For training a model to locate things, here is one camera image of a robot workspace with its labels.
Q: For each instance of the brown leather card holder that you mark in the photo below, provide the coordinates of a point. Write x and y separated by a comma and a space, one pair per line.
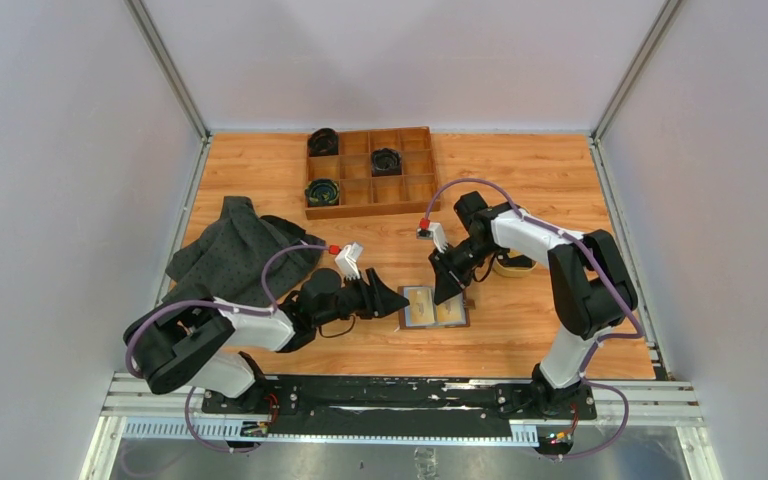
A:
469, 303

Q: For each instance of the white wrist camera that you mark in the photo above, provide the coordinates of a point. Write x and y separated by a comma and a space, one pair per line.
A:
346, 260
433, 231

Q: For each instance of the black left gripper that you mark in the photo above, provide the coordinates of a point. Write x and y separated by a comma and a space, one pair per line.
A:
382, 299

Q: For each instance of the black coiled belt middle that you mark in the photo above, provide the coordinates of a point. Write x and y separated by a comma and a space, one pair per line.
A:
385, 162

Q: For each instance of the dark grey dotted cloth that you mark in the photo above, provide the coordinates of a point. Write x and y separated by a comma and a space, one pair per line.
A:
227, 259

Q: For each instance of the wooden compartment tray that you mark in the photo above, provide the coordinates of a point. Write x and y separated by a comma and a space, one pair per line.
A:
360, 173

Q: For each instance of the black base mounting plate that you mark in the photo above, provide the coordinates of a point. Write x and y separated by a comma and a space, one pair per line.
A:
412, 407

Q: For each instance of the black-green coiled belt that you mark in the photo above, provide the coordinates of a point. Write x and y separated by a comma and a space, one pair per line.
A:
322, 192

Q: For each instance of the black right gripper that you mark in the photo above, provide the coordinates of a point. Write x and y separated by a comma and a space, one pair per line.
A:
450, 280

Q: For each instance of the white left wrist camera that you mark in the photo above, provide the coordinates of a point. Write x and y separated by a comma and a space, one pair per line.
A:
346, 260

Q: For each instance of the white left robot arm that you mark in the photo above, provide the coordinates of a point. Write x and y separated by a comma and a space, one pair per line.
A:
187, 343

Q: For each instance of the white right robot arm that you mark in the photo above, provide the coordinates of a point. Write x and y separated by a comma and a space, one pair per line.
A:
591, 287

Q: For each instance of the black coiled belt top-left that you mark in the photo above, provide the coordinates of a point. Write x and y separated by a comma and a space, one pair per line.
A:
323, 142

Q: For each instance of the yellow oval card tray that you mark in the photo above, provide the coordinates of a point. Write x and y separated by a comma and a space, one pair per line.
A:
512, 264

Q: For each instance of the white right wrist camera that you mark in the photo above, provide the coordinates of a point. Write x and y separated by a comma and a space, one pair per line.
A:
433, 231

